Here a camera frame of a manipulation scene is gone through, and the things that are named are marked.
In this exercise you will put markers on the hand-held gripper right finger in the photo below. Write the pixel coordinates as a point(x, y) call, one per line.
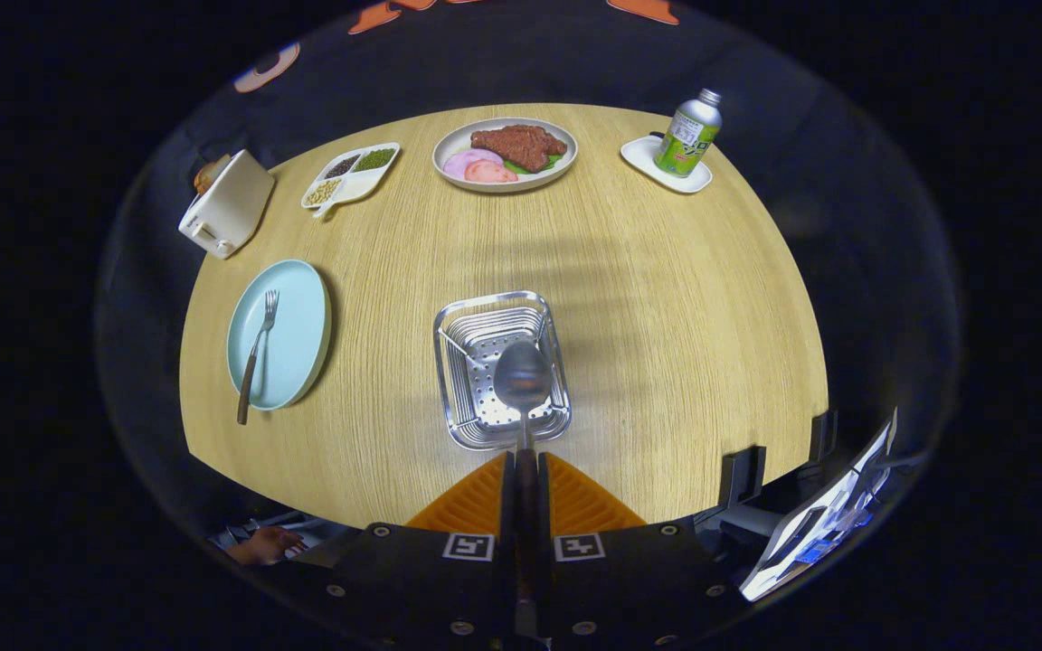
point(611, 588)

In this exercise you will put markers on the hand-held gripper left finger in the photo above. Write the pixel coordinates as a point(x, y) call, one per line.
point(449, 588)

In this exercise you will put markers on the metal spoon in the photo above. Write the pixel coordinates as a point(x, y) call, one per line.
point(523, 375)

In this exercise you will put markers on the perforated metal basket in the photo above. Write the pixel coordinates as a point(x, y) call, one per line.
point(471, 398)

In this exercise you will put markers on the white device with screen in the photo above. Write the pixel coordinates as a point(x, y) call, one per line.
point(810, 533)

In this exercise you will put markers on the light blue plate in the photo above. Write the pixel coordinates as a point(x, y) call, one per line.
point(295, 344)

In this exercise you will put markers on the white divided dish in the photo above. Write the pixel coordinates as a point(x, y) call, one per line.
point(360, 185)

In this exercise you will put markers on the yellow soybeans pile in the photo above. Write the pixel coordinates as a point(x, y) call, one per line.
point(323, 191)

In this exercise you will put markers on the pale pink ham slice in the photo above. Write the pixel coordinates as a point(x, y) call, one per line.
point(459, 164)

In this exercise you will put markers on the green lettuce leaf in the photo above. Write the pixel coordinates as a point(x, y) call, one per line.
point(554, 162)

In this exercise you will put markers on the green beans pile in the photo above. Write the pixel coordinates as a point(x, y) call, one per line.
point(376, 159)

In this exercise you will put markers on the dark red beans pile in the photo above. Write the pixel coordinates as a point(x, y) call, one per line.
point(342, 166)

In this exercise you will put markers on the white square coaster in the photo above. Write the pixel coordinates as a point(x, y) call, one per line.
point(640, 154)

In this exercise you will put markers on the white toaster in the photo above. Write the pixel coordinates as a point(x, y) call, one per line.
point(232, 203)

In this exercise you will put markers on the grey plate with food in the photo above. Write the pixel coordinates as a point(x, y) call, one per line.
point(453, 143)

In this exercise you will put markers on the brown steak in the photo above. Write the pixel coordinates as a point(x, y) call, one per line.
point(519, 145)

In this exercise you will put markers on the green drink bottle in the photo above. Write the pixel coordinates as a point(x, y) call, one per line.
point(688, 136)

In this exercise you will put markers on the toasted bread slice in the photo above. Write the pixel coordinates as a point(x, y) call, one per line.
point(210, 174)

